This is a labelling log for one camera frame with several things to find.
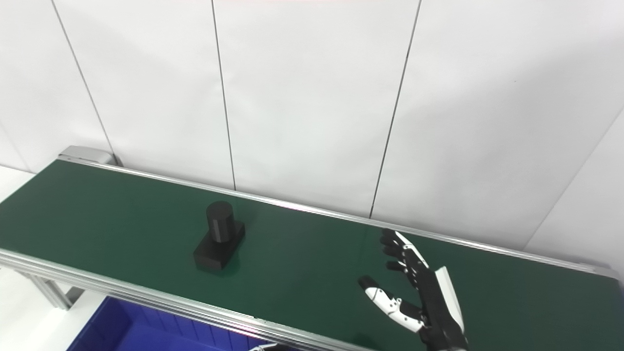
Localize black cylinder block part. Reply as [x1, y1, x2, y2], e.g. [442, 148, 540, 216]
[193, 201, 246, 274]

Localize green conveyor belt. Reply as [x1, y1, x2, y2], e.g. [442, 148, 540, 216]
[0, 145, 624, 351]

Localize aluminium conveyor leg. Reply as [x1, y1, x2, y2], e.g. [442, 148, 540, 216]
[19, 272, 84, 311]

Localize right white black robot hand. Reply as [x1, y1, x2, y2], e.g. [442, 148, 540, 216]
[358, 229, 469, 351]

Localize grey conveyor end housing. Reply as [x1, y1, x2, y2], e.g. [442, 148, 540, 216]
[58, 145, 122, 167]

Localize blue plastic bin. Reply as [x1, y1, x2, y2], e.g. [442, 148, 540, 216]
[66, 296, 266, 351]

